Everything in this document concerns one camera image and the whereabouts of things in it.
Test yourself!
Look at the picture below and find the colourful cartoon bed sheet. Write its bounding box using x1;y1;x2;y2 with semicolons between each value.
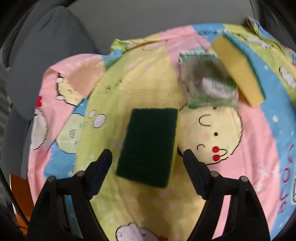
27;17;296;241

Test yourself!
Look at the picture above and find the grey sofa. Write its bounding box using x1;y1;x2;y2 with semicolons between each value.
1;6;105;201

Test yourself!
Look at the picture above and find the yellow green sponge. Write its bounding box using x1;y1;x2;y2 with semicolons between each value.
212;36;265;107
116;108;178;188

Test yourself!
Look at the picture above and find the clear bag with steel wool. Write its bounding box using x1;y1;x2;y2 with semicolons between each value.
179;50;239;109

